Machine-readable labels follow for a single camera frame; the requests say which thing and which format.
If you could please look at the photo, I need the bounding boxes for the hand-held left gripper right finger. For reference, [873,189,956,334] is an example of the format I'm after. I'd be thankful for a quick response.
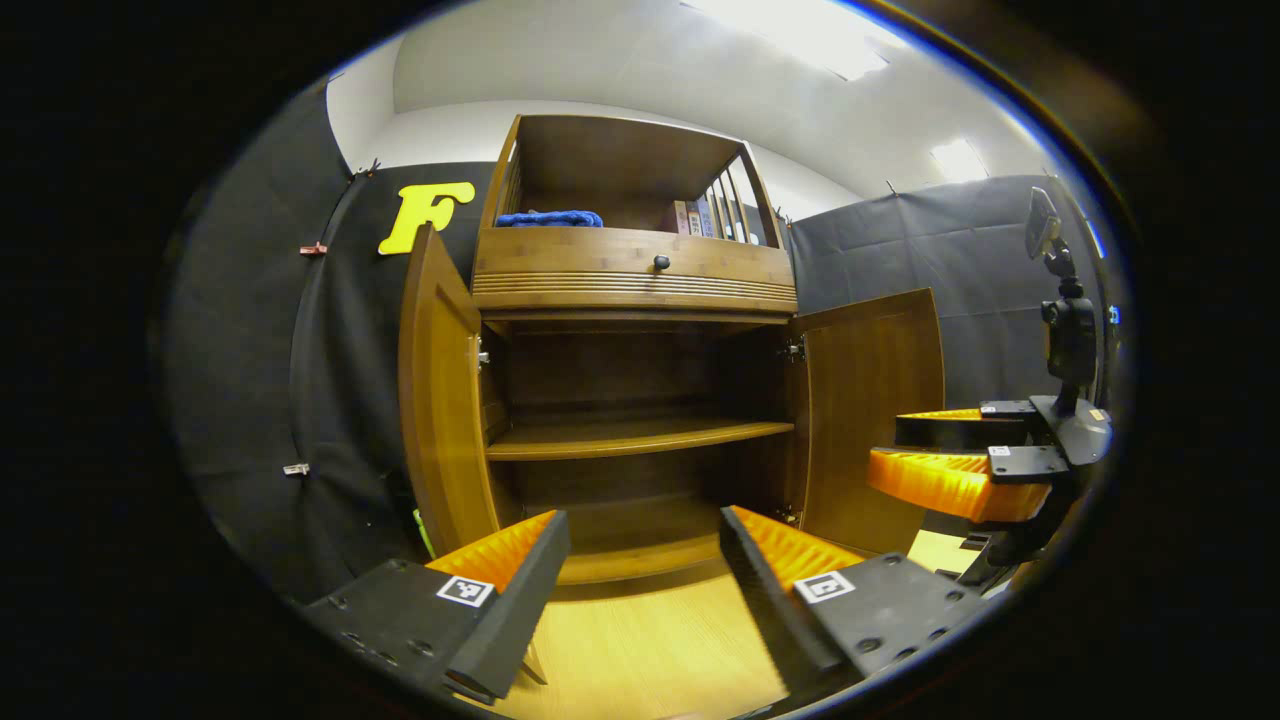
[718,505,991,701]

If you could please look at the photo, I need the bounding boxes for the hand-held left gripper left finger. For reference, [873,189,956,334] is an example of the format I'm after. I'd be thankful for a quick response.
[300,510,571,706]

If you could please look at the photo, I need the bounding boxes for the wooden shoe cabinet door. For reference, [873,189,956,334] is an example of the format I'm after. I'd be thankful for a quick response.
[397,225,501,561]
[785,288,946,556]

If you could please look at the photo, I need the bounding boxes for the wooden double-door shoe cabinet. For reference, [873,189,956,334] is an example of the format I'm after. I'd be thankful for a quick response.
[470,113,801,586]

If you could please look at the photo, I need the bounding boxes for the wooden cabinet shelf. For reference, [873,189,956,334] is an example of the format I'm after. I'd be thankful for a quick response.
[487,418,796,462]

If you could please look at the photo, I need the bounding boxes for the wooden cabinet drawer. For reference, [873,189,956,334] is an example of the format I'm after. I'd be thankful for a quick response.
[470,227,799,316]

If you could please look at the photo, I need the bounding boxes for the black backdrop cloth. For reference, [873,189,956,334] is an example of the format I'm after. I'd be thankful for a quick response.
[150,75,1111,601]

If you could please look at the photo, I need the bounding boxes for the small ceiling light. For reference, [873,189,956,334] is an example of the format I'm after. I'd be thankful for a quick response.
[930,138,989,183]

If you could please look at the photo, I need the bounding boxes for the blue cloth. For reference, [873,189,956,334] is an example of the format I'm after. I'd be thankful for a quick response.
[495,209,605,229]

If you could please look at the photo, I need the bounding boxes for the large ceiling light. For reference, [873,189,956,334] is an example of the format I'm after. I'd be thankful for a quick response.
[680,0,906,81]

